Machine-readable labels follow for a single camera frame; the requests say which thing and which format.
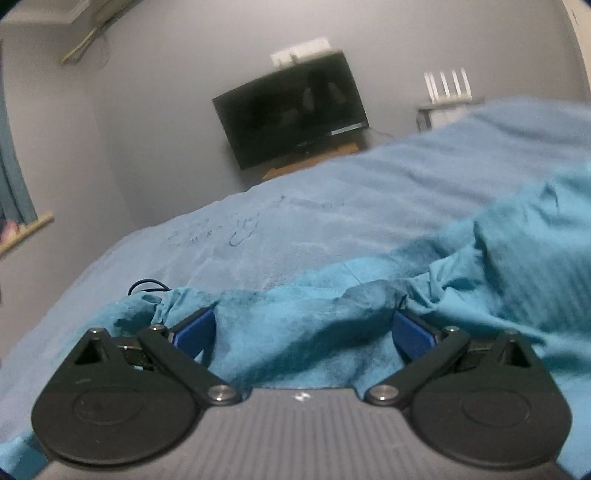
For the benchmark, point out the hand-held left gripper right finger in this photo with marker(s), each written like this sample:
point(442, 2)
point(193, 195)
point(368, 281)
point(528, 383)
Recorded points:
point(408, 334)

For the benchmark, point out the light blue bed blanket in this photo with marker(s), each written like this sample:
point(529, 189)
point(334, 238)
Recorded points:
point(346, 194)

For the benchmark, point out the wooden window sill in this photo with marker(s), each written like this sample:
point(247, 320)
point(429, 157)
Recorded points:
point(27, 233)

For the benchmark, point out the white wall outlet plate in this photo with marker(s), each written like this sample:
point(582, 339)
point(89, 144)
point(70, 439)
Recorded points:
point(300, 50)

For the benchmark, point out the wooden television stand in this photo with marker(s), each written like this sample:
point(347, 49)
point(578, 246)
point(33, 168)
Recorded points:
point(304, 161)

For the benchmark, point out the white router with antennas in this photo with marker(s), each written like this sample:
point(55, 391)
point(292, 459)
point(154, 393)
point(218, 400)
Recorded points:
point(450, 87)

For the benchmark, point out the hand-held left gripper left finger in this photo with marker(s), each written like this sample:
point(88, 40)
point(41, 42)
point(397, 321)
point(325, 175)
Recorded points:
point(196, 331)

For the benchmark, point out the teal window curtain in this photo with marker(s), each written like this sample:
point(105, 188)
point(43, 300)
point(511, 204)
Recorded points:
point(14, 175)

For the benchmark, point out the black flat television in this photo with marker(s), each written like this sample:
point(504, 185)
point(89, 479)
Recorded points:
point(291, 110)

